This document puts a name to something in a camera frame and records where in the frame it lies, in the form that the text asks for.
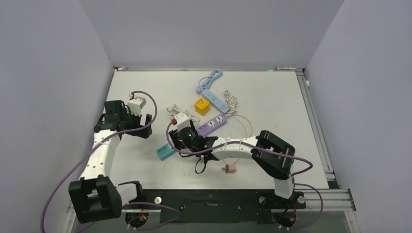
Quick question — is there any teal power strip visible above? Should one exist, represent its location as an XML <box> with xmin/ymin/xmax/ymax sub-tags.
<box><xmin>156</xmin><ymin>144</ymin><xmax>176</xmax><ymax>161</ymax></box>

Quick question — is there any aluminium front frame rail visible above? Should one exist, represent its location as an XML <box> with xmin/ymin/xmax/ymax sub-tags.
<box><xmin>67</xmin><ymin>189</ymin><xmax>357</xmax><ymax>213</ymax></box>

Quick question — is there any aluminium right frame rail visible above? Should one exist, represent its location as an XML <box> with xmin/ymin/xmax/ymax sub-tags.
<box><xmin>295</xmin><ymin>68</ymin><xmax>341</xmax><ymax>189</ymax></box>

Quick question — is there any purple power strip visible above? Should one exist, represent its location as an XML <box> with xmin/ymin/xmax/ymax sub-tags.
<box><xmin>197</xmin><ymin>114</ymin><xmax>227</xmax><ymax>136</ymax></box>

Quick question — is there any white coiled cable with plug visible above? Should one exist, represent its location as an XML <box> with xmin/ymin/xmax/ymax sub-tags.
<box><xmin>223</xmin><ymin>89</ymin><xmax>238</xmax><ymax>117</ymax></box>

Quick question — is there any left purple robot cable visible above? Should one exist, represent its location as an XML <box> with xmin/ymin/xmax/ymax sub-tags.
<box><xmin>40</xmin><ymin>90</ymin><xmax>181</xmax><ymax>233</ymax></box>

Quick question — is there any white coiled cable left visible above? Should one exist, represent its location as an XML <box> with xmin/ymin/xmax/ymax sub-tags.
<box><xmin>166</xmin><ymin>104</ymin><xmax>201</xmax><ymax>127</ymax></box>

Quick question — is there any light blue power strip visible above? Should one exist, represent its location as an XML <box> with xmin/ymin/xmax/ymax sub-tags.
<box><xmin>201</xmin><ymin>89</ymin><xmax>230</xmax><ymax>114</ymax></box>

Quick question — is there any yellow cube socket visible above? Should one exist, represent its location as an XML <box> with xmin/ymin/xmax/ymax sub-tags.
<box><xmin>194</xmin><ymin>98</ymin><xmax>210</xmax><ymax>116</ymax></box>

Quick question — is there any light blue coiled cable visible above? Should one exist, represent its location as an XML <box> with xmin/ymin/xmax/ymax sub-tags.
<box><xmin>195</xmin><ymin>69</ymin><xmax>223</xmax><ymax>95</ymax></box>

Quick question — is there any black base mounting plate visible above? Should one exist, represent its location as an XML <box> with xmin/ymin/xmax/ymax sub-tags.
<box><xmin>123</xmin><ymin>189</ymin><xmax>306</xmax><ymax>224</ymax></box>

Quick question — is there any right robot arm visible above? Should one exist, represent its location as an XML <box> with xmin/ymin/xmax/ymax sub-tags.
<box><xmin>167</xmin><ymin>126</ymin><xmax>295</xmax><ymax>208</ymax></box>

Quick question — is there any aluminium frame rail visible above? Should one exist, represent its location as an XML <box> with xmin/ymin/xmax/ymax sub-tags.
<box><xmin>67</xmin><ymin>189</ymin><xmax>357</xmax><ymax>213</ymax></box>
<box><xmin>295</xmin><ymin>68</ymin><xmax>341</xmax><ymax>189</ymax></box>

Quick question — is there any thin pink charging cable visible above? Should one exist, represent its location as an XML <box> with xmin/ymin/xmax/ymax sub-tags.
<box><xmin>222</xmin><ymin>115</ymin><xmax>254</xmax><ymax>166</ymax></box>

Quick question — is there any brown wall charger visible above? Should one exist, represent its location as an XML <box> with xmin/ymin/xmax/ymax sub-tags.
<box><xmin>222</xmin><ymin>164</ymin><xmax>237</xmax><ymax>173</ymax></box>

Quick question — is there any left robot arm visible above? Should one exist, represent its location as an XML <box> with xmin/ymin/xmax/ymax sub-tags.
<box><xmin>69</xmin><ymin>97</ymin><xmax>152</xmax><ymax>224</ymax></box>

